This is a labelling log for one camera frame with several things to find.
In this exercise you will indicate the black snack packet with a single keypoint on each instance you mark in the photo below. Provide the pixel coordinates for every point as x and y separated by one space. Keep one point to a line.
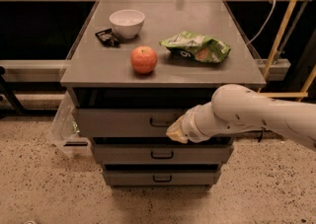
107 38

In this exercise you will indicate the grey top drawer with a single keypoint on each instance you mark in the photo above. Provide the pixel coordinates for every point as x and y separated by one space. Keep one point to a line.
122 123

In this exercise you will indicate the black drawer handle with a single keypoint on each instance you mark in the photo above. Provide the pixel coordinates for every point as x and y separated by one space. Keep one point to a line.
157 123

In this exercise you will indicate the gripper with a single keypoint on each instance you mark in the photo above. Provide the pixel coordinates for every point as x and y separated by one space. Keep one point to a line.
192 126

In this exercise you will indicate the grey middle drawer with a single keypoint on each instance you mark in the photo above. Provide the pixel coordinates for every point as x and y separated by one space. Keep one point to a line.
130 154

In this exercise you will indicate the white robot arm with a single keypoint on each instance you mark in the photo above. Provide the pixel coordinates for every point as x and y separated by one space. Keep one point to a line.
235 109

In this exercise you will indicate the green chip bag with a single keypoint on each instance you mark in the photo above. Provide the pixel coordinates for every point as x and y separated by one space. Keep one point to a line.
197 47

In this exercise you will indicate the white ceramic bowl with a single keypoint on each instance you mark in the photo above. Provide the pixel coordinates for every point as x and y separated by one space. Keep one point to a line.
127 23

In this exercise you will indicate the clear plastic bag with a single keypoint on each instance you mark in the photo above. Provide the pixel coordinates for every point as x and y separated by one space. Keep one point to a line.
65 134

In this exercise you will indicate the red apple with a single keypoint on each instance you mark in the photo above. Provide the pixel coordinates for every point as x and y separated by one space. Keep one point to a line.
143 59

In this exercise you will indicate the grey drawer cabinet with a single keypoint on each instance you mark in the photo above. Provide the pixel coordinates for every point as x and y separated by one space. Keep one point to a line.
100 77

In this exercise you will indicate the grey drawer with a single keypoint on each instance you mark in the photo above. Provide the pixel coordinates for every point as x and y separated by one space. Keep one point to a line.
179 178
130 154
122 123

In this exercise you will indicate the yellow metal frame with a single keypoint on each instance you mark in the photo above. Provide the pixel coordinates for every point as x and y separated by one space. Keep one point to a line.
282 36

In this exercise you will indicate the grey bottom drawer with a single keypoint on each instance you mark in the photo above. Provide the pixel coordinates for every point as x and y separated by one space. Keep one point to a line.
179 178

